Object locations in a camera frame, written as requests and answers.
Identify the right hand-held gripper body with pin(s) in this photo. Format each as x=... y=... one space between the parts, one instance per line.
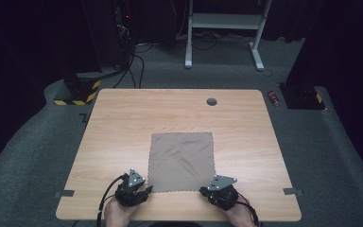
x=223 y=194

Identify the person's right hand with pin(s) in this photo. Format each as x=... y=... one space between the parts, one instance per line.
x=241 y=216

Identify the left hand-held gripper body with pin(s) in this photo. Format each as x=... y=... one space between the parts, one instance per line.
x=130 y=190

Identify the dark computer tower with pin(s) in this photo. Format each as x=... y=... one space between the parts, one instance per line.
x=123 y=31

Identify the white metal stand frame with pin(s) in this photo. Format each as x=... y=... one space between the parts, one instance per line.
x=223 y=22

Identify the tan cloth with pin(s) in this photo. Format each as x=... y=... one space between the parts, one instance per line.
x=182 y=162

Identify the person's left hand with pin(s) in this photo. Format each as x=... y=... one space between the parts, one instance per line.
x=118 y=214

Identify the grey tape piece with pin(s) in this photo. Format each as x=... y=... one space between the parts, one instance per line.
x=63 y=193
x=292 y=191

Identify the black yellow striped stand base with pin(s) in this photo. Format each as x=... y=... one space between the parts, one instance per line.
x=77 y=91

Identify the red can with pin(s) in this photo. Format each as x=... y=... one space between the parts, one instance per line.
x=273 y=98

